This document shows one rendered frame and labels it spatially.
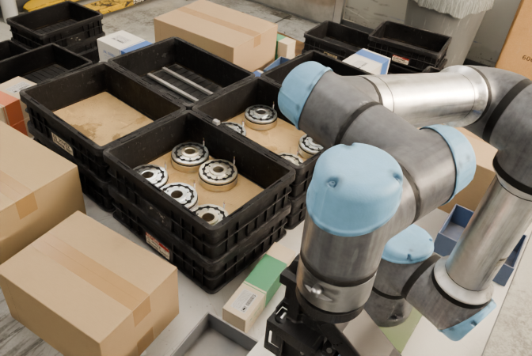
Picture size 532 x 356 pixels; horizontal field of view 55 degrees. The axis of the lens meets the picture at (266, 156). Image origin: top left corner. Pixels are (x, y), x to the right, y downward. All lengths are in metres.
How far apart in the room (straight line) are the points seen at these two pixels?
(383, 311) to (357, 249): 0.79
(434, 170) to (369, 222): 0.10
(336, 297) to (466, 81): 0.44
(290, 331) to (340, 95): 0.25
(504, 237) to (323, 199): 0.58
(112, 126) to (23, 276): 0.60
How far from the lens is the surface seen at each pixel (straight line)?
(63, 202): 1.38
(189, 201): 1.27
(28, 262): 1.20
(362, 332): 0.55
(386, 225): 0.44
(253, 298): 1.20
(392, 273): 1.12
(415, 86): 0.68
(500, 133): 0.85
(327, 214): 0.42
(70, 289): 1.12
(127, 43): 1.99
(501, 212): 0.92
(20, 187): 1.32
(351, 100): 0.54
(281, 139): 1.54
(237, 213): 1.14
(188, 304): 1.26
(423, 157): 0.49
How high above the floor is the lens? 1.71
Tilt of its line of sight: 37 degrees down
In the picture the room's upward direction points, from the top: 5 degrees clockwise
